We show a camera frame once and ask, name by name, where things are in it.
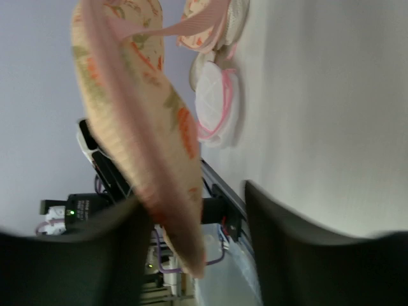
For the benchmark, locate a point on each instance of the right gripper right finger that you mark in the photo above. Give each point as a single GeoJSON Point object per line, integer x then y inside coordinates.
{"type": "Point", "coordinates": [301, 263]}

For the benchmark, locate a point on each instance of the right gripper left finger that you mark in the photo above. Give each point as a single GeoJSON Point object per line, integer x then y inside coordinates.
{"type": "Point", "coordinates": [98, 262]}

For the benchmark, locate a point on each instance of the floral mesh laundry bag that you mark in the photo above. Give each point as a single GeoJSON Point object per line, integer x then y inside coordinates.
{"type": "Point", "coordinates": [138, 117]}

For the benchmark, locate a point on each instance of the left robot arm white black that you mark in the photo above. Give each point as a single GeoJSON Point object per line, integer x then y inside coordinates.
{"type": "Point", "coordinates": [110, 187]}

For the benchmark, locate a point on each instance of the pink rim round mesh bag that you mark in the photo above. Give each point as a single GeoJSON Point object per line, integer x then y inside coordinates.
{"type": "Point", "coordinates": [217, 105]}

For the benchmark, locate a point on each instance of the stacked floral laundry bags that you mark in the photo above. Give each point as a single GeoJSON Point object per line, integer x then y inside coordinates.
{"type": "Point", "coordinates": [224, 32]}

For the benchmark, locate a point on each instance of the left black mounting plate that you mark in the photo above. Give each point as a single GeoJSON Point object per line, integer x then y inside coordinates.
{"type": "Point", "coordinates": [220, 208]}

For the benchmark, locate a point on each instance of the beige round mesh bags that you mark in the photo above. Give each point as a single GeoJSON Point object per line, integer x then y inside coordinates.
{"type": "Point", "coordinates": [202, 62]}

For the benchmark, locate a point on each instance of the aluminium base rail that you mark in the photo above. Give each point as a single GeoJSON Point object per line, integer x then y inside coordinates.
{"type": "Point", "coordinates": [209, 177]}

